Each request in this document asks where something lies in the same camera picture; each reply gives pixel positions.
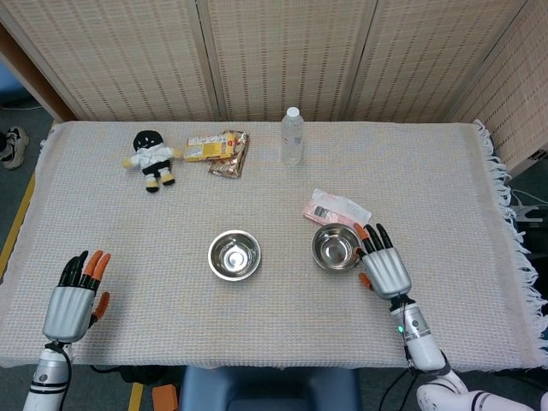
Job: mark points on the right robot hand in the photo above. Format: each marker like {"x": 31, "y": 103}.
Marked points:
{"x": 387, "y": 274}

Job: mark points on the white and black sneaker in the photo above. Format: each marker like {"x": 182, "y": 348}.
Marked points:
{"x": 13, "y": 147}

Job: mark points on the brown foil snack packet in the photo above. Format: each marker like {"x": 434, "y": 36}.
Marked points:
{"x": 231, "y": 167}

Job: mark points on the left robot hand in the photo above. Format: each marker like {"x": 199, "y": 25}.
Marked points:
{"x": 68, "y": 312}

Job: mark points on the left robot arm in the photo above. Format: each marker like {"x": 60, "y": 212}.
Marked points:
{"x": 49, "y": 377}

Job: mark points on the yellow snack box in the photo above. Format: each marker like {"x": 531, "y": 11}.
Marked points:
{"x": 204, "y": 147}

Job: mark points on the orange block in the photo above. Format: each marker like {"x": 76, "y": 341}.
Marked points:
{"x": 164, "y": 398}

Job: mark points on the pink and white packet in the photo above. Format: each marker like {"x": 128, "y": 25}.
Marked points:
{"x": 338, "y": 209}

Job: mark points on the black and white plush doll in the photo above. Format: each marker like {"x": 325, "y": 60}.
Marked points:
{"x": 150, "y": 160}

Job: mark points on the clear plastic water bottle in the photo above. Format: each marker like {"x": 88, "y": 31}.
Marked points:
{"x": 292, "y": 139}

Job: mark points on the white woven fringed tablecloth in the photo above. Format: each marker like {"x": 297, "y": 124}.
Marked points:
{"x": 214, "y": 317}

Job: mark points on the woven bamboo screen panel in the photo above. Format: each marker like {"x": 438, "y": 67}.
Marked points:
{"x": 514, "y": 98}
{"x": 287, "y": 55}
{"x": 115, "y": 60}
{"x": 428, "y": 60}

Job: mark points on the blue padded robot base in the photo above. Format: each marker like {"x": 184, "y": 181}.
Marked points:
{"x": 269, "y": 389}

